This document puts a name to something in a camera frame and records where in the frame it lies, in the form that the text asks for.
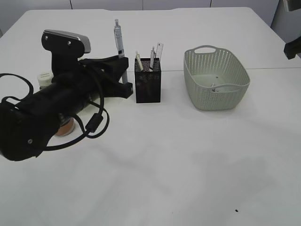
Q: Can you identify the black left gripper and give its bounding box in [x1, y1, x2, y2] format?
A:
[32, 56, 133, 118]

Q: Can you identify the green barrel pen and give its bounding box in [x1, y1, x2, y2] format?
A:
[135, 50, 143, 72]

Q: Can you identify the blue barrel pen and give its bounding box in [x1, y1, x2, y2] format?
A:
[113, 18, 129, 84]

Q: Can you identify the grey grip white pen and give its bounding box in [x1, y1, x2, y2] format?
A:
[149, 46, 156, 72]

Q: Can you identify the transparent plastic ruler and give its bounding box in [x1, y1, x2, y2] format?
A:
[156, 42, 164, 59]

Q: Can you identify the brown Nescafe coffee bottle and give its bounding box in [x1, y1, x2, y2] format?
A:
[37, 72, 75, 137]

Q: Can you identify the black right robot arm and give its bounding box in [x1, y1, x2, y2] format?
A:
[284, 36, 301, 60]

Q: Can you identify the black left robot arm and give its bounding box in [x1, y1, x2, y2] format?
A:
[0, 56, 133, 161]

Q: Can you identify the black mesh pen holder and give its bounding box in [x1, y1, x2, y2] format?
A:
[135, 58, 161, 103]

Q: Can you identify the green woven plastic basket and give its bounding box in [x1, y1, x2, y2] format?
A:
[183, 45, 250, 111]

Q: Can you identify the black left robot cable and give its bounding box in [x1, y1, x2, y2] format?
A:
[0, 65, 111, 152]

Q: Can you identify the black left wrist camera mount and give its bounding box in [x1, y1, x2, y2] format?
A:
[41, 29, 91, 76]

